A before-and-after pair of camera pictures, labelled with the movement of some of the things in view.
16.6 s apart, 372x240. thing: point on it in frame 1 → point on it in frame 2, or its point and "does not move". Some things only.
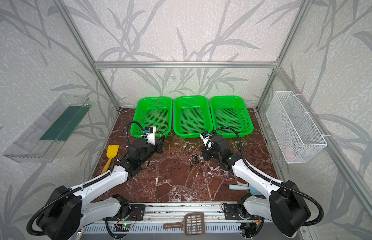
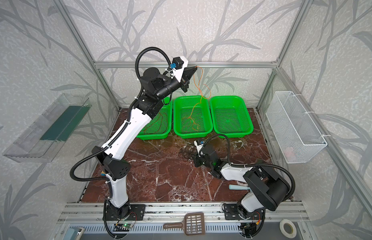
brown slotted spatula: x=194 y=223 does not move
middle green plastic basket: x=192 y=116 does not move
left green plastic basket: x=155 y=111 does not move
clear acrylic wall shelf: x=42 y=140 does not move
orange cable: x=182 y=157 → x=201 y=90
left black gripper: x=157 y=144 → x=182 y=79
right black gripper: x=206 y=153 → x=202 y=159
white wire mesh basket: x=297 y=138 does not move
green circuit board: x=127 y=225 does not move
